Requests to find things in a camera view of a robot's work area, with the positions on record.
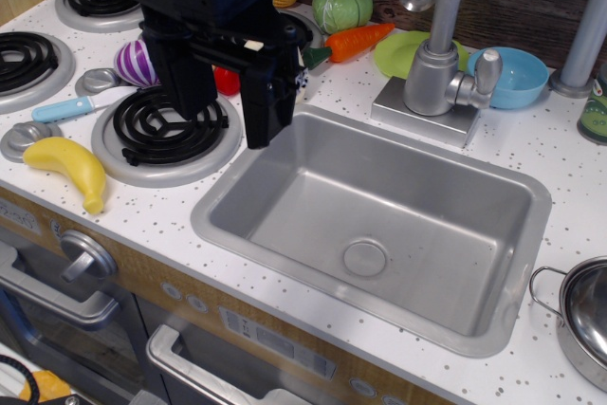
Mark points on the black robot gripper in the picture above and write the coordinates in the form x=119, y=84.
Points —
x=250, y=37

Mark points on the cream detergent bottle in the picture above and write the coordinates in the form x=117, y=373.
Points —
x=302, y=79

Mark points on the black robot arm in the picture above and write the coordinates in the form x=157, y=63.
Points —
x=187, y=39

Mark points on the silver sink basin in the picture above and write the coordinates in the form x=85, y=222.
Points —
x=441, y=245

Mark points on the red ketchup bottle toy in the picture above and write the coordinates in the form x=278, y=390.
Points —
x=227, y=82

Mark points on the back right black burner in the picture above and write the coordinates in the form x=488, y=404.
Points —
x=312, y=34

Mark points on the purple striped toy onion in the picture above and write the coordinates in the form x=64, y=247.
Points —
x=133, y=64

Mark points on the front right black burner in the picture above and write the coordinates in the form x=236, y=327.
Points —
x=142, y=141

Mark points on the orange toy carrot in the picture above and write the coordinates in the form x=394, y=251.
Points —
x=344, y=45

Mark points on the green toy cabbage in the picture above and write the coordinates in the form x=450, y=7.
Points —
x=334, y=16

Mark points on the silver stove knob middle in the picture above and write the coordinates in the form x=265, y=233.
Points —
x=96, y=80

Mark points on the silver stove knob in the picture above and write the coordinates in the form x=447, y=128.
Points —
x=24, y=134
x=96, y=80

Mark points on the green plastic plate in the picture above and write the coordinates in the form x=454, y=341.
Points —
x=394, y=54

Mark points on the yellow toy banana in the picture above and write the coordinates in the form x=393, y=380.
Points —
x=76, y=163

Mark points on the front left black burner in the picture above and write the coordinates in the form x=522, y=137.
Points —
x=34, y=67

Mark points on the silver toy faucet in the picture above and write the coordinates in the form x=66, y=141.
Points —
x=438, y=100

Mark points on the silver oven dial knob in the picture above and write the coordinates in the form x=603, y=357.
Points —
x=86, y=256

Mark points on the silver stove knob front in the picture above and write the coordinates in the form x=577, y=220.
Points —
x=24, y=134

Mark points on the blue plastic bowl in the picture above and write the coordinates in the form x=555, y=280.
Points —
x=522, y=79

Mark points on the yellow object on floor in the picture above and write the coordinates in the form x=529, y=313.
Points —
x=49, y=387

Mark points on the green label toy can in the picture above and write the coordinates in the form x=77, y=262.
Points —
x=592, y=120

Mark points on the blue handled toy knife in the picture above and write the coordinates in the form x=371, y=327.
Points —
x=80, y=106

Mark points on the silver oven door handle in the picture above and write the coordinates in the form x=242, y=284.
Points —
x=94, y=313

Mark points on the silver dishwasher door handle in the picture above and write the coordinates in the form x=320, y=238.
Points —
x=160, y=350

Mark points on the grey vertical post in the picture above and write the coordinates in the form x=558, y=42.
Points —
x=574, y=79

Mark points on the steel pot with handle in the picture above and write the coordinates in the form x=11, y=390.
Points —
x=581, y=314

